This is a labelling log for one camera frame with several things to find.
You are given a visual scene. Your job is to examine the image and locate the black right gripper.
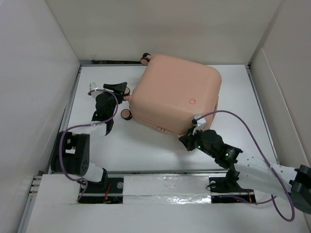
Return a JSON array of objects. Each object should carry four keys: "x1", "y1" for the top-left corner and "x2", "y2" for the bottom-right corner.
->
[{"x1": 177, "y1": 126, "x2": 216, "y2": 159}]

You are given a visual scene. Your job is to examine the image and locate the pink hard-shell suitcase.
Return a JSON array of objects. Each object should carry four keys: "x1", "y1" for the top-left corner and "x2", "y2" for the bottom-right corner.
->
[{"x1": 125, "y1": 53, "x2": 222, "y2": 135}]

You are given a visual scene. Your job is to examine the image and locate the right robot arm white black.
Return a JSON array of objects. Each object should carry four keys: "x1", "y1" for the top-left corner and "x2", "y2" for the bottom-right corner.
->
[{"x1": 178, "y1": 130, "x2": 311, "y2": 214}]

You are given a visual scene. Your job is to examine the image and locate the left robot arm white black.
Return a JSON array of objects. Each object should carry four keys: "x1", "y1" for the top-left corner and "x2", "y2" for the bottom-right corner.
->
[{"x1": 51, "y1": 82, "x2": 130, "y2": 193}]

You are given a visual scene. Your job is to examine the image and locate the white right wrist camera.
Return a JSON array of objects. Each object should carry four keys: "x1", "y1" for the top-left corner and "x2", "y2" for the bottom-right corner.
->
[{"x1": 192, "y1": 115, "x2": 207, "y2": 135}]

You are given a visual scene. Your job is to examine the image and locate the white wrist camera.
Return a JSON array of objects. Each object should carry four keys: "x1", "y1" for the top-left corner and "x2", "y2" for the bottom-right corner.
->
[
  {"x1": 88, "y1": 83, "x2": 98, "y2": 95},
  {"x1": 192, "y1": 115, "x2": 207, "y2": 135}
]

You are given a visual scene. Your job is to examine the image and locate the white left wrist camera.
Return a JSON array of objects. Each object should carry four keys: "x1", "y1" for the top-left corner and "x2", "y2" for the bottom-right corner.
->
[{"x1": 88, "y1": 83, "x2": 98, "y2": 95}]

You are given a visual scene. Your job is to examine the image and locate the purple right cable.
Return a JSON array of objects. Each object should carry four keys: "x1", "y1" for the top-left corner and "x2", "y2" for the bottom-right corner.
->
[{"x1": 194, "y1": 110, "x2": 296, "y2": 222}]

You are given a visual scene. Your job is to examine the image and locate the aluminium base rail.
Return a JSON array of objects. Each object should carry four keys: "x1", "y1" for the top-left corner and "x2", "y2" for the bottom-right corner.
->
[{"x1": 29, "y1": 167, "x2": 268, "y2": 204}]

